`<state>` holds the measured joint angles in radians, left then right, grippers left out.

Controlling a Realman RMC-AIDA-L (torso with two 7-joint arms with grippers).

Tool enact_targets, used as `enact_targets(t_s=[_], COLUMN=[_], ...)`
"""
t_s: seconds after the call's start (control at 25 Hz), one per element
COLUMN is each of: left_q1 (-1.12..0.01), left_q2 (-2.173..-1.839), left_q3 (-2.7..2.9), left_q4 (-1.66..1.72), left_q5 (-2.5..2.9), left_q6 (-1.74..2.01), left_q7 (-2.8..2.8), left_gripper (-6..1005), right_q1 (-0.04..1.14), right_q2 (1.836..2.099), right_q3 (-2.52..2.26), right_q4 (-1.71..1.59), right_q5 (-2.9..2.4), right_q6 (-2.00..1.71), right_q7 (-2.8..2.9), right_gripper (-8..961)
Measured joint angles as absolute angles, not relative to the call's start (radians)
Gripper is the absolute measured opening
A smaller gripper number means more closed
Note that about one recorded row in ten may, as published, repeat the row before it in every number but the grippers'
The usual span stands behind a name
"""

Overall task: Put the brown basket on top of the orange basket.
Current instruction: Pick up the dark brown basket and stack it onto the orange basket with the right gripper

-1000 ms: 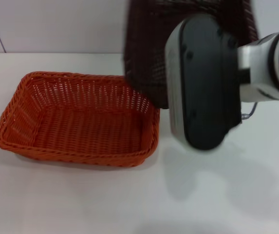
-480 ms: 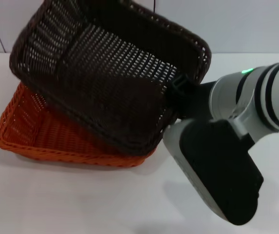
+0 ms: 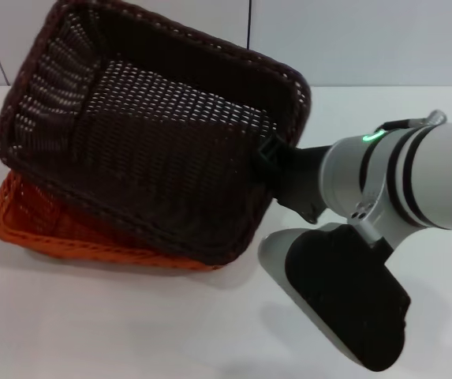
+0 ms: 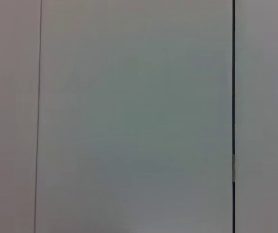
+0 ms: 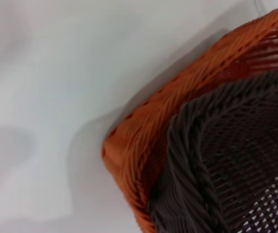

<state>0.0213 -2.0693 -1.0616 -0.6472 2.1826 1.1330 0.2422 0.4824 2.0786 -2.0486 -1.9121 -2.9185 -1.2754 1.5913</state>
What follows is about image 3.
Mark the dark brown woven basket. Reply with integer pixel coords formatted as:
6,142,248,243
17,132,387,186
0,0,313,267

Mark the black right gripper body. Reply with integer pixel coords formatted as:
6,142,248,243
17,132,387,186
273,144,334,225

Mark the orange woven basket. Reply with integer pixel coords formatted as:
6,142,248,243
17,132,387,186
0,168,227,274

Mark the right wrist camera housing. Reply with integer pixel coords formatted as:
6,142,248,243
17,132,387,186
258,222,413,373

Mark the grey corrugated cable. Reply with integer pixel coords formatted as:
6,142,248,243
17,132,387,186
424,111,447,128

